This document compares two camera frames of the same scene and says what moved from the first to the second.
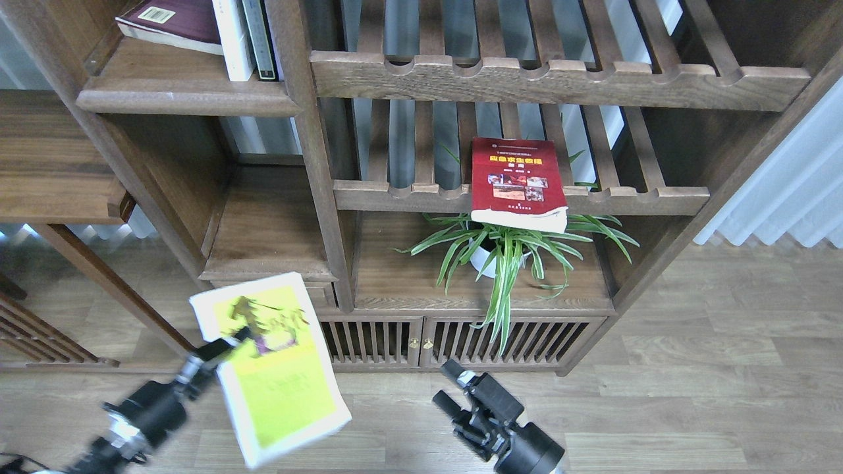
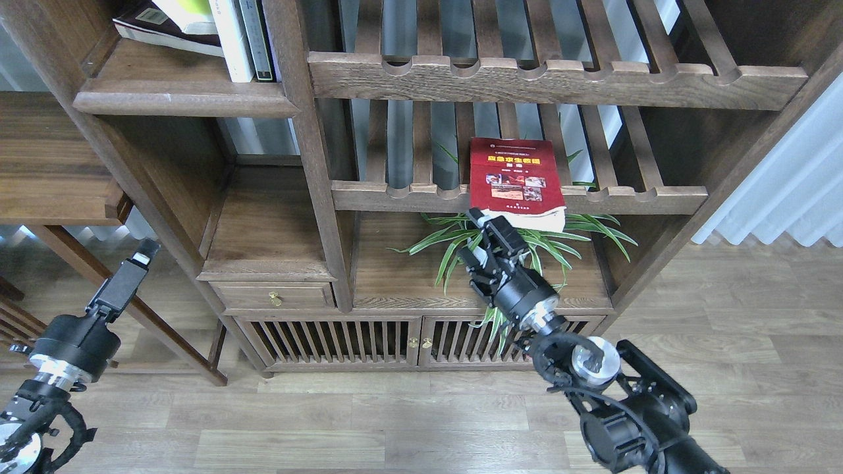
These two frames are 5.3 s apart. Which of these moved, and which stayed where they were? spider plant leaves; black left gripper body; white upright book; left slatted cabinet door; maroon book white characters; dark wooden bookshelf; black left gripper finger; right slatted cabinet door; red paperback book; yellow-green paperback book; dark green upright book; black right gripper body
Moved: black left gripper finger; black right gripper body; yellow-green paperback book; black left gripper body
Stayed: right slatted cabinet door; maroon book white characters; red paperback book; dark wooden bookshelf; dark green upright book; white upright book; left slatted cabinet door; spider plant leaves
